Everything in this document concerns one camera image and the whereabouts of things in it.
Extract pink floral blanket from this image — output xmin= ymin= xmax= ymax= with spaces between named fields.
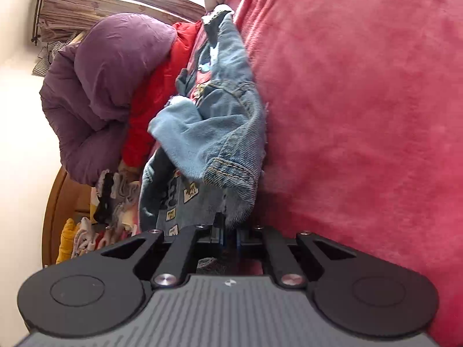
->
xmin=224 ymin=0 xmax=463 ymax=344

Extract pile of small printed clothes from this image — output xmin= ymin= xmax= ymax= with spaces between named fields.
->
xmin=72 ymin=168 xmax=142 ymax=257

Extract wooden bed frame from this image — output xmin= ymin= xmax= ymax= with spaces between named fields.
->
xmin=41 ymin=168 xmax=91 ymax=266

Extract checked cloth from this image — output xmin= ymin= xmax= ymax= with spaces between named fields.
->
xmin=32 ymin=40 xmax=73 ymax=76

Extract light blue ripped denim jeans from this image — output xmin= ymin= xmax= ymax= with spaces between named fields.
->
xmin=148 ymin=5 xmax=268 ymax=230

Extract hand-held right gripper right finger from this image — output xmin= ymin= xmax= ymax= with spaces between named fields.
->
xmin=235 ymin=224 xmax=357 ymax=290

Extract brown pleated curtain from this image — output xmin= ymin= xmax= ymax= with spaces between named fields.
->
xmin=34 ymin=0 xmax=207 ymax=42

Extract cartoon printed denim garment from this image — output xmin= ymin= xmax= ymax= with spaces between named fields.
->
xmin=139 ymin=40 xmax=232 ymax=238

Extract red quilt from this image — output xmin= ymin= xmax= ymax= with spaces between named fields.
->
xmin=121 ymin=21 xmax=203 ymax=169

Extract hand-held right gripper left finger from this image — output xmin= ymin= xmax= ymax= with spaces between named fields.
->
xmin=100 ymin=224 xmax=227 ymax=290

